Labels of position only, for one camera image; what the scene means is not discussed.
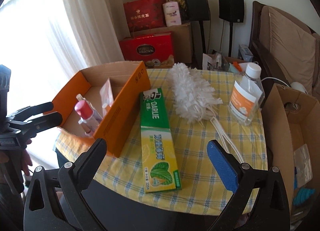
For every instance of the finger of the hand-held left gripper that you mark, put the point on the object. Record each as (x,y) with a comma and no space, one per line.
(47,122)
(37,111)

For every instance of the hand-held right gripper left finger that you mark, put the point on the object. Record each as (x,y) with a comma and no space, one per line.
(92,161)

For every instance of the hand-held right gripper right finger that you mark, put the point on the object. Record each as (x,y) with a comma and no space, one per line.
(222,166)

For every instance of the pink cap clear bottle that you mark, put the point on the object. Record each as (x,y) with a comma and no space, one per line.
(86,112)

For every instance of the orange cardboard box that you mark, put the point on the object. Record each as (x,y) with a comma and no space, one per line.
(117,118)

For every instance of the pink powder puff pack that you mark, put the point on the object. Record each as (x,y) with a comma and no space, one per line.
(106,93)

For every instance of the green yellow toothpaste box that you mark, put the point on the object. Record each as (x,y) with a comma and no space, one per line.
(155,133)

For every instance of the person's left hand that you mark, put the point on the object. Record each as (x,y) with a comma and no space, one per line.
(27,161)

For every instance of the yellow checked tablecloth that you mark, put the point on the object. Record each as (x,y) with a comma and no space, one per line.
(200,146)

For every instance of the open brown cardboard box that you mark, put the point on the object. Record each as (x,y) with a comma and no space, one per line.
(277,126)

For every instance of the clear bottle orange label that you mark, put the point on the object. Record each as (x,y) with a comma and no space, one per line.
(243,101)

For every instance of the silver foil packet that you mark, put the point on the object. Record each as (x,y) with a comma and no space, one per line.
(303,163)

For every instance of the white fluffy duster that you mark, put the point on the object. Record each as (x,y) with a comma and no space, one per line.
(190,91)

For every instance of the teal plastic item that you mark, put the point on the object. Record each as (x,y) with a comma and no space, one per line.
(303,196)

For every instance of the low cardboard box with clutter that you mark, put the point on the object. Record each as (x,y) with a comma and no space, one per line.
(212,62)

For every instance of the white sheer curtain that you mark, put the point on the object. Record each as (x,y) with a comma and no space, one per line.
(100,21)

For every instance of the white round device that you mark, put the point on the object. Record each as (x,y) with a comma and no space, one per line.
(298,87)

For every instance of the blue white small box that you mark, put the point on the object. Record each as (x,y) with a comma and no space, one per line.
(245,52)

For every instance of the red gift box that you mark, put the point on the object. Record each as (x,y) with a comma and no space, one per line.
(145,48)

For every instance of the black speaker stand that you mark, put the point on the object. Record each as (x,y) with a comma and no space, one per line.
(202,38)
(231,39)

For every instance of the large brown cardboard box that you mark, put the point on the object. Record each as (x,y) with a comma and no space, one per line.
(183,43)

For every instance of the dark wooden sofa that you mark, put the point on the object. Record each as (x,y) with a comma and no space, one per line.
(257,33)

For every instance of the large beige sofa cushion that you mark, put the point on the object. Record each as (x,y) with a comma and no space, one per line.
(290,41)

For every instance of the red gift bag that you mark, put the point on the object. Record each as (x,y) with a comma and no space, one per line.
(143,13)

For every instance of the black speaker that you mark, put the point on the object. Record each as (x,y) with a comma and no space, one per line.
(231,7)
(196,4)

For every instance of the gold foil bag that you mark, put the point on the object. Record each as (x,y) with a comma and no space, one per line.
(181,3)

